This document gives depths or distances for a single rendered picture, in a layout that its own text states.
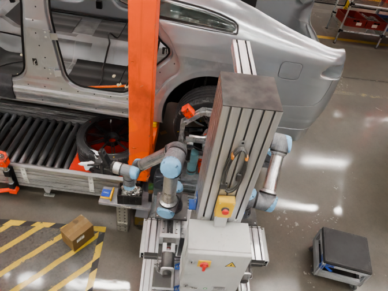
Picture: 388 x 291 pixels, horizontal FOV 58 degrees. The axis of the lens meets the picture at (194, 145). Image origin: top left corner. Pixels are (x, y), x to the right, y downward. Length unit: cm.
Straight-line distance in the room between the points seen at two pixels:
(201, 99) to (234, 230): 126
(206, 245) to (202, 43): 152
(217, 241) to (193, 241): 13
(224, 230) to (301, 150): 267
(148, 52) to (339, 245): 224
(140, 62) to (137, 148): 76
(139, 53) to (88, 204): 179
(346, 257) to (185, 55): 210
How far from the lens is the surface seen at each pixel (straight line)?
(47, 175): 344
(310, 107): 315
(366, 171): 466
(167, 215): 229
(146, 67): 229
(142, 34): 218
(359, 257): 338
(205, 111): 282
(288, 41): 282
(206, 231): 196
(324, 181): 426
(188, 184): 354
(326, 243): 331
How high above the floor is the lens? 287
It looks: 44 degrees down
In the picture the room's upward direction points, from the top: 10 degrees clockwise
